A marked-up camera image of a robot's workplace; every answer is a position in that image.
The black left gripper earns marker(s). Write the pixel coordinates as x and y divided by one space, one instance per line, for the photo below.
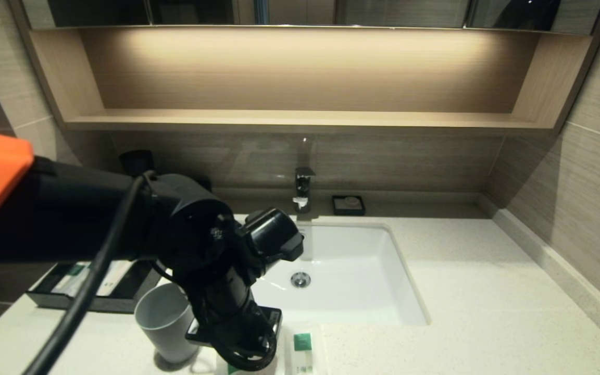
232 307

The white sachet green label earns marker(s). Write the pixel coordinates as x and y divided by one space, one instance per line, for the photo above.
229 369
305 350

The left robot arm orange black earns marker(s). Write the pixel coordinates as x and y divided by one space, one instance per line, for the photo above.
71 208

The grey plastic cup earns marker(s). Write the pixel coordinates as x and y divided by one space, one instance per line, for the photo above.
162 328

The chrome sink drain stopper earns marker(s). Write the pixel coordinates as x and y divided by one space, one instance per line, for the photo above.
300 279

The dental kit packet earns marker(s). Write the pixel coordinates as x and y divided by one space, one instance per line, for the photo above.
71 278
115 278

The white ceramic sink basin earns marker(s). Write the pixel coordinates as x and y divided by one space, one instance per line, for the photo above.
362 281

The chrome faucet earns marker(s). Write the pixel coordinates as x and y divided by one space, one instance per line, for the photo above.
304 187

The black soap dish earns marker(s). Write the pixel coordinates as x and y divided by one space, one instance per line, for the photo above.
337 209

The beige soap bar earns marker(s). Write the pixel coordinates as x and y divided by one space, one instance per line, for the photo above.
352 200

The black cup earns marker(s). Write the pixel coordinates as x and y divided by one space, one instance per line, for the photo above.
136 161

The mirror cabinet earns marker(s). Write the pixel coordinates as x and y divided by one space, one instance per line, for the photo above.
399 11

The wooden wall shelf niche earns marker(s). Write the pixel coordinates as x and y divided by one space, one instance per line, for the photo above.
300 120

